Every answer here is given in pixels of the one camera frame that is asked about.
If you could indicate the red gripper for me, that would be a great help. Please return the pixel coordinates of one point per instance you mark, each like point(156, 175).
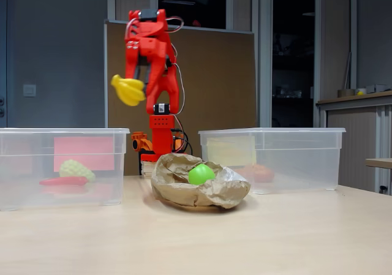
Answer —
point(149, 49)

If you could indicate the yellow toy banana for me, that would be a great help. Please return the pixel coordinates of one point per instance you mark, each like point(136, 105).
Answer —
point(130, 92)

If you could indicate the light green toy grapes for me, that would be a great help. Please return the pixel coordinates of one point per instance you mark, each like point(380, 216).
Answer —
point(76, 169)

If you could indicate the green toy apple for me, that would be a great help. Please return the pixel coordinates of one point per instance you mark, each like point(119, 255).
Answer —
point(200, 174)

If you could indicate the red toy chili pepper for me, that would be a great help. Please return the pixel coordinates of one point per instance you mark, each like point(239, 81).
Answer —
point(64, 181)

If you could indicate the brown toy donut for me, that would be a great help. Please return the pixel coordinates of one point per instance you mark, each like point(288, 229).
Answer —
point(263, 174)

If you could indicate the red robot arm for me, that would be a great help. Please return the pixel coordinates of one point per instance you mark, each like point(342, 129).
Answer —
point(162, 85)

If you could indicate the pink paper label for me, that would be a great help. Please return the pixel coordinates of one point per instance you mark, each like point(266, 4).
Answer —
point(82, 149)

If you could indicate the yellow-green paper label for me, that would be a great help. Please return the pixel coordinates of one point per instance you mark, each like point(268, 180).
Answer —
point(232, 151)

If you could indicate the clear plastic bin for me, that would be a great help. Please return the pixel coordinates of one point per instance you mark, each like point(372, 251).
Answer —
point(30, 164)
point(300, 164)

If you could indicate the orange printed part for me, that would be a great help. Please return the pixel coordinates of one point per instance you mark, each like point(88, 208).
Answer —
point(139, 141)

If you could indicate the brown pinboard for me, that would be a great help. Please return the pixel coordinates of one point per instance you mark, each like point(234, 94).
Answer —
point(214, 88)

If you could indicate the brown paper bag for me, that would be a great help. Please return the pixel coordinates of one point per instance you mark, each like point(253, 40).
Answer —
point(190, 195)

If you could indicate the clear plastic film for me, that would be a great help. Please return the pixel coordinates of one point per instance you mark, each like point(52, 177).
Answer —
point(231, 174)

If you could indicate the grey roller shutter cabinet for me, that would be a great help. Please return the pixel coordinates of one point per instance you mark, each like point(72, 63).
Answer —
point(352, 134)

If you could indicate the small side table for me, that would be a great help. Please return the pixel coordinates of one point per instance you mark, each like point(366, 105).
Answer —
point(379, 163)

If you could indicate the wooden base plate stack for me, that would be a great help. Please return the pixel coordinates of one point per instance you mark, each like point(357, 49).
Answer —
point(147, 168)

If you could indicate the white light switch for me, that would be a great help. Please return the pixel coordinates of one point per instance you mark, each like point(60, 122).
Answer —
point(29, 90)

